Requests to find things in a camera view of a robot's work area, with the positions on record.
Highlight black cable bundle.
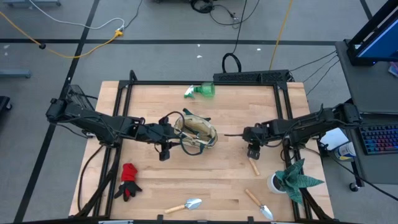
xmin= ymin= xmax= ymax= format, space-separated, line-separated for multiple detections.
xmin=189 ymin=0 xmax=249 ymax=30

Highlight wide scoop trowel wooden handle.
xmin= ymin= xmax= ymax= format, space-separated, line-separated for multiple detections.
xmin=164 ymin=198 xmax=203 ymax=215

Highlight grey desk top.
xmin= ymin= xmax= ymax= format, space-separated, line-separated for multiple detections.
xmin=335 ymin=39 xmax=398 ymax=114

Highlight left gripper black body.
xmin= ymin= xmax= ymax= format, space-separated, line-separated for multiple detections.
xmin=137 ymin=117 xmax=175 ymax=145

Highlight red and black gardening gloves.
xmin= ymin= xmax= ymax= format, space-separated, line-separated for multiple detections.
xmin=113 ymin=162 xmax=144 ymax=202

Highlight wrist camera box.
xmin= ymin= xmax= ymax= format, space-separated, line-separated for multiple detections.
xmin=159 ymin=141 xmax=172 ymax=162
xmin=247 ymin=143 xmax=262 ymax=161

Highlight black floor cable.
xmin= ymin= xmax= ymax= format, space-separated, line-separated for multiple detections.
xmin=124 ymin=0 xmax=144 ymax=30

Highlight hand rake wooden handle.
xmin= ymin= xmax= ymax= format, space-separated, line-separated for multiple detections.
xmin=248 ymin=157 xmax=261 ymax=177

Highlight green plant in white pot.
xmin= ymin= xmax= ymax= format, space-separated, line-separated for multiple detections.
xmin=266 ymin=158 xmax=325 ymax=205

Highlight black power strip box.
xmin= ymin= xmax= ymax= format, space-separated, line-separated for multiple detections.
xmin=213 ymin=69 xmax=290 ymax=83

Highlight black power supply box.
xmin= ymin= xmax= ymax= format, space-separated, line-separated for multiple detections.
xmin=67 ymin=84 xmax=94 ymax=103

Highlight black floor object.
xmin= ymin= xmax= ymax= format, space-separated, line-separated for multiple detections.
xmin=0 ymin=95 xmax=13 ymax=121

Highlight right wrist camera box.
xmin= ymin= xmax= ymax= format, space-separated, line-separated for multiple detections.
xmin=247 ymin=143 xmax=262 ymax=161

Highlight green plastic spray bottle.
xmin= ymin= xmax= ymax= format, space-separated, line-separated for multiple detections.
xmin=183 ymin=81 xmax=216 ymax=100

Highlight backlit rainbow keyboard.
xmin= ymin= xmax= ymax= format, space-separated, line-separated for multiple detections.
xmin=359 ymin=123 xmax=398 ymax=156

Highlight yellow extension cable with plug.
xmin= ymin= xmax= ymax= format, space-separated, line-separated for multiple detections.
xmin=0 ymin=11 xmax=124 ymax=60

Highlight white and blue can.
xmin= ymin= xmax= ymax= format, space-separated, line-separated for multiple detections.
xmin=334 ymin=141 xmax=357 ymax=162

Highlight black looped cable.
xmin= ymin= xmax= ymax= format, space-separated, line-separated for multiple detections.
xmin=221 ymin=0 xmax=249 ymax=75

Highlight beige green canvas gardening bag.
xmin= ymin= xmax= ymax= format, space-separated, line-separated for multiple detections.
xmin=173 ymin=107 xmax=219 ymax=156

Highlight black computer monitor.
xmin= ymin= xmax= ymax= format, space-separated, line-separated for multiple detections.
xmin=346 ymin=0 xmax=398 ymax=67

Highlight white floor cable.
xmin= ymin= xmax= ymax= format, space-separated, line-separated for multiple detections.
xmin=27 ymin=0 xmax=126 ymax=31

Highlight thin black cable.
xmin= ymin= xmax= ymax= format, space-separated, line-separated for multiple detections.
xmin=305 ymin=60 xmax=340 ymax=96
xmin=302 ymin=55 xmax=339 ymax=84
xmin=289 ymin=50 xmax=338 ymax=73

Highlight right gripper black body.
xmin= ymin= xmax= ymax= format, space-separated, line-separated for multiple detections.
xmin=243 ymin=121 xmax=275 ymax=146

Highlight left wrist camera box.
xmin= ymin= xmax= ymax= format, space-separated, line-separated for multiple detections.
xmin=159 ymin=141 xmax=172 ymax=162

